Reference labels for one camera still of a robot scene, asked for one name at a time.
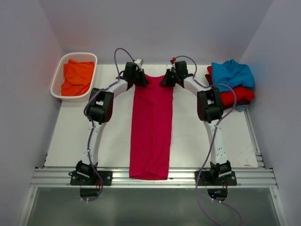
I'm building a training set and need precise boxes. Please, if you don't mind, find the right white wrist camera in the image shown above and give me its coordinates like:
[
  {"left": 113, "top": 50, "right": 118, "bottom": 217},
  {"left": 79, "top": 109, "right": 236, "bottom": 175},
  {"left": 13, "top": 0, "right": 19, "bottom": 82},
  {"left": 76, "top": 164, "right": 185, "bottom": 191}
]
[{"left": 170, "top": 57, "right": 176, "bottom": 66}]

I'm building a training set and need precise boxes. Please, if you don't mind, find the orange t shirt in basket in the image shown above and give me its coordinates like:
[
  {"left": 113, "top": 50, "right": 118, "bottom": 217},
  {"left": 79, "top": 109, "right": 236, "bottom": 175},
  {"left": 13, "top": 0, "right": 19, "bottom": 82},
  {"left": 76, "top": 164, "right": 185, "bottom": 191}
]
[{"left": 61, "top": 59, "right": 95, "bottom": 97}]

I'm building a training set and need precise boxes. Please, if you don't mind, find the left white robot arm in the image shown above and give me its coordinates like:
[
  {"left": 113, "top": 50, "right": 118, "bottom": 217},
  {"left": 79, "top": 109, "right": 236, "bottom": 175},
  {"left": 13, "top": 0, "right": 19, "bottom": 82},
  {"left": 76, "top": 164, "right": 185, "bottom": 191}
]
[{"left": 76, "top": 58, "right": 149, "bottom": 185}]

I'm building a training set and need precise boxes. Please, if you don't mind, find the maroon folded t shirt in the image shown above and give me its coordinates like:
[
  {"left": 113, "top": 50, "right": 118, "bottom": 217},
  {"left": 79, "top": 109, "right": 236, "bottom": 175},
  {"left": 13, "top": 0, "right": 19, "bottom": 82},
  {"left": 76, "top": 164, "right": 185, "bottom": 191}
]
[{"left": 205, "top": 73, "right": 250, "bottom": 111}]

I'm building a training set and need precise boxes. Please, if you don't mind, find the white plastic laundry basket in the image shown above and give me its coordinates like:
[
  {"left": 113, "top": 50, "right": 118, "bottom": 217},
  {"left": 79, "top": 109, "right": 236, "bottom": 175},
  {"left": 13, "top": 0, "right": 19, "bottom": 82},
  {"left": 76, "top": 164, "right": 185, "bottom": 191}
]
[{"left": 50, "top": 52, "right": 98, "bottom": 102}]

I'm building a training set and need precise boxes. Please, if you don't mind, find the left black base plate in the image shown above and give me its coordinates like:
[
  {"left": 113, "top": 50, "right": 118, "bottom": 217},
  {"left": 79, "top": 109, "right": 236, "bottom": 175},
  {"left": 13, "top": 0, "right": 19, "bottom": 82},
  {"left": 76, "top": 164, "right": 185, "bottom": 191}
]
[{"left": 68, "top": 170, "right": 112, "bottom": 186}]

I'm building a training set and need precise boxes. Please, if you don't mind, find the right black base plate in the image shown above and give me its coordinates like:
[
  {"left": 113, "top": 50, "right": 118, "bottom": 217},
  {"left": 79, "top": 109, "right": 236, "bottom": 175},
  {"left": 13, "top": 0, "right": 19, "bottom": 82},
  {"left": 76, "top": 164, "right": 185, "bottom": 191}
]
[{"left": 195, "top": 169, "right": 238, "bottom": 186}]

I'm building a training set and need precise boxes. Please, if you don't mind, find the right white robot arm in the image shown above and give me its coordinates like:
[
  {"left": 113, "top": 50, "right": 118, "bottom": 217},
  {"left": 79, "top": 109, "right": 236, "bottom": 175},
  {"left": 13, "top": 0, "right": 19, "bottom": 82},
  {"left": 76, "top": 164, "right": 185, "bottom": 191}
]
[{"left": 160, "top": 57, "right": 232, "bottom": 185}]

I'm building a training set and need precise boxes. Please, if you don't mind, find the light blue folded t shirt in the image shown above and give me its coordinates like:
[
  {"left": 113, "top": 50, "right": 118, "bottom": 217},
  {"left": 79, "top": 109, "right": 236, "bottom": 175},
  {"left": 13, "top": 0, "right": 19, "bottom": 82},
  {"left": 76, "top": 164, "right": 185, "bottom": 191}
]
[{"left": 234, "top": 105, "right": 249, "bottom": 112}]

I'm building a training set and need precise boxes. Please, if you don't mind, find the red folded t shirt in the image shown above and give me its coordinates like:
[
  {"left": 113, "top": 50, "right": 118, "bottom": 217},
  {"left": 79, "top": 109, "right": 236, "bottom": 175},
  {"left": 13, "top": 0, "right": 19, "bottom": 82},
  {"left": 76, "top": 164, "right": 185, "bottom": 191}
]
[{"left": 205, "top": 66, "right": 255, "bottom": 109}]

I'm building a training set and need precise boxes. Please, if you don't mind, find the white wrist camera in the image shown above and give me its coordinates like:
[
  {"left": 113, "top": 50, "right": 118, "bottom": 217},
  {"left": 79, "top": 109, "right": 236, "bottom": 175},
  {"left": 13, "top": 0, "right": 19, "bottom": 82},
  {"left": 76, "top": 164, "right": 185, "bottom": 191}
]
[
  {"left": 134, "top": 58, "right": 144, "bottom": 71},
  {"left": 170, "top": 57, "right": 176, "bottom": 66}
]

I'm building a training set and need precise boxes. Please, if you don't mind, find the aluminium front rail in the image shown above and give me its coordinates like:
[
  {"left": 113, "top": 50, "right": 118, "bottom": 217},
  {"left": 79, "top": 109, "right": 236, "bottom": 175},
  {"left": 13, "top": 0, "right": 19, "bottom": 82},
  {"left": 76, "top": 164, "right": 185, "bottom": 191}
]
[{"left": 30, "top": 168, "right": 277, "bottom": 188}]

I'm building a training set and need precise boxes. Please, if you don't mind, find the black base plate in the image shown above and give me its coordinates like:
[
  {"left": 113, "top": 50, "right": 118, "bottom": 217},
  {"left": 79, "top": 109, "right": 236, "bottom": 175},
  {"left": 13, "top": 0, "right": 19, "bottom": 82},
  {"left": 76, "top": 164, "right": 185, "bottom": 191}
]
[
  {"left": 68, "top": 170, "right": 112, "bottom": 186},
  {"left": 195, "top": 169, "right": 238, "bottom": 186}
]

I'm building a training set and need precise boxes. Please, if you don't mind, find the crimson pink t shirt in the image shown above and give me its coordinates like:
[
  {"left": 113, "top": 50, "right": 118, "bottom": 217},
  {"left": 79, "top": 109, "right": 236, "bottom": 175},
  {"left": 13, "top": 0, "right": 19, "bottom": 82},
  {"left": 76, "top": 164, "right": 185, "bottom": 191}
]
[{"left": 129, "top": 76, "right": 174, "bottom": 180}]

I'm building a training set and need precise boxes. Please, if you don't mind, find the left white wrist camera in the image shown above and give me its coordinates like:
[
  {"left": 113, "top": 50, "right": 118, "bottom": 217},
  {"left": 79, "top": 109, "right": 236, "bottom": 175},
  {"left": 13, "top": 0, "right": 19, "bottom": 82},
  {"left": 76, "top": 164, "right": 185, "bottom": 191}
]
[{"left": 134, "top": 58, "right": 144, "bottom": 71}]

